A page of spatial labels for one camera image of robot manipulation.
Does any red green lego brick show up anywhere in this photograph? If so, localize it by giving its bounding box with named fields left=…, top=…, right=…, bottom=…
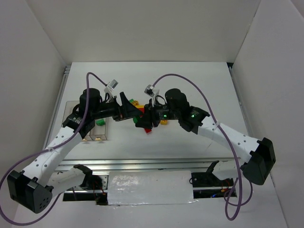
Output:
left=133, top=115, right=142, bottom=124

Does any green rounded lego brick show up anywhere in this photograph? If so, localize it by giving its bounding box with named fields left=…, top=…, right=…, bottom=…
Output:
left=95, top=119, right=106, bottom=126

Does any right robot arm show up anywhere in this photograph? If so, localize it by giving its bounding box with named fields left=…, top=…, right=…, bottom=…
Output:
left=136, top=85, right=276, bottom=185

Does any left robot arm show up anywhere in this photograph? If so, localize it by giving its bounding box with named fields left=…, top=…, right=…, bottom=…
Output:
left=7, top=88, right=142, bottom=214

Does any green yellow striped lego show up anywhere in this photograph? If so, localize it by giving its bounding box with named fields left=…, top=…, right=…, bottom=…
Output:
left=129, top=99, right=139, bottom=106

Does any yellow red lego stack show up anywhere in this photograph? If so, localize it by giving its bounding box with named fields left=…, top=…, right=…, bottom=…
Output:
left=135, top=105, right=144, bottom=113

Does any yellow butterfly lego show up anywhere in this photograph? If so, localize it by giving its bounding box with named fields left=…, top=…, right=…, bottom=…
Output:
left=160, top=120, right=168, bottom=125

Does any clear container right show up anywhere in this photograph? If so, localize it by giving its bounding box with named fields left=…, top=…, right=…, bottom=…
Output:
left=90, top=118, right=109, bottom=142

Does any clear container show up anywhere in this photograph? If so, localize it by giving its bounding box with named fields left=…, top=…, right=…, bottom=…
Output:
left=90, top=118, right=109, bottom=142
left=82, top=133, right=92, bottom=143
left=62, top=101, right=79, bottom=127

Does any clear container left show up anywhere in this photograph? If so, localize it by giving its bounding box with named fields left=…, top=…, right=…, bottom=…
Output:
left=62, top=101, right=79, bottom=127

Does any clear container middle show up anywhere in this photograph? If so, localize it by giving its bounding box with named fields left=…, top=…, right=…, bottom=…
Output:
left=82, top=133, right=92, bottom=143

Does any white taped panel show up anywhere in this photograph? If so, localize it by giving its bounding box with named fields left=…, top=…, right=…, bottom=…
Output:
left=107, top=171, right=194, bottom=206

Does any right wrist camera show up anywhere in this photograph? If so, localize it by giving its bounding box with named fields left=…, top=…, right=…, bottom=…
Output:
left=144, top=85, right=160, bottom=104

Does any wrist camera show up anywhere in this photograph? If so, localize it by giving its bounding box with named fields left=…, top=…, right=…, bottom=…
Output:
left=144, top=85, right=160, bottom=104
left=104, top=79, right=118, bottom=97

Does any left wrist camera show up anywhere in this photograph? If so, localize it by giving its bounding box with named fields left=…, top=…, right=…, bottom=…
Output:
left=104, top=79, right=118, bottom=97

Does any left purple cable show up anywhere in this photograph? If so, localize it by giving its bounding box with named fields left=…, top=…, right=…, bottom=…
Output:
left=0, top=72, right=110, bottom=225

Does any purple cable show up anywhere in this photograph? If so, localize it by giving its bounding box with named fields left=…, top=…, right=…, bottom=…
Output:
left=152, top=74, right=254, bottom=220
left=0, top=72, right=110, bottom=225

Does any aluminium frame rail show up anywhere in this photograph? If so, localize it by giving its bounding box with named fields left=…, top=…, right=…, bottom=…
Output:
left=38, top=64, right=262, bottom=171

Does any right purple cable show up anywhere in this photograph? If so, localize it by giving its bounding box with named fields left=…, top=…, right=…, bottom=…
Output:
left=152, top=74, right=254, bottom=220

